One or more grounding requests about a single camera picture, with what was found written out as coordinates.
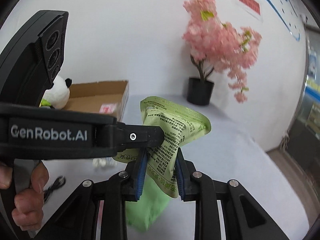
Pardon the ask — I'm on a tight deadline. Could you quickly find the panda plush toy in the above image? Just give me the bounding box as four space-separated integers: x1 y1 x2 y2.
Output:
40 75 72 110

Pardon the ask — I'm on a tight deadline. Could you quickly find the green plastic bag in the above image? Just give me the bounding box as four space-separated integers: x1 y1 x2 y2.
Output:
126 175 171 232

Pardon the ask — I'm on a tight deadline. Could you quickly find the clear red-printed plastic bag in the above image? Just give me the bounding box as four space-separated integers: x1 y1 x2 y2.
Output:
99 103 118 114

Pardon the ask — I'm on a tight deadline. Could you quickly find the light green printed pouch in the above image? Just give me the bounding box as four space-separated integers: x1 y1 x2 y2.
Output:
114 96 211 202

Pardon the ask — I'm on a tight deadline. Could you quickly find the person left hand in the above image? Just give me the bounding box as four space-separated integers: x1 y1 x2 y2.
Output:
0 161 50 231

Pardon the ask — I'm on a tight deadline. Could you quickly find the cardboard box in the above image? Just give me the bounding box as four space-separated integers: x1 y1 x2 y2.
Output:
64 80 129 121

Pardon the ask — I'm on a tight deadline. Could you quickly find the black plant pot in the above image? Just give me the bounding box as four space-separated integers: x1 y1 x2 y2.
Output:
187 77 214 106

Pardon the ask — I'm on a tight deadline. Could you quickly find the pink blossom artificial tree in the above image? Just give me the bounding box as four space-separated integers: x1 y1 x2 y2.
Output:
182 0 262 103

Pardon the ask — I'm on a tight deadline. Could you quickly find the black usb cable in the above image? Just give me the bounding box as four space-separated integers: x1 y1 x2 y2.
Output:
43 175 67 203

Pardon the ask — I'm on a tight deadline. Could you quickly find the red wall sign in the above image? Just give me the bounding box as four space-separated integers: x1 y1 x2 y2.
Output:
235 0 263 22

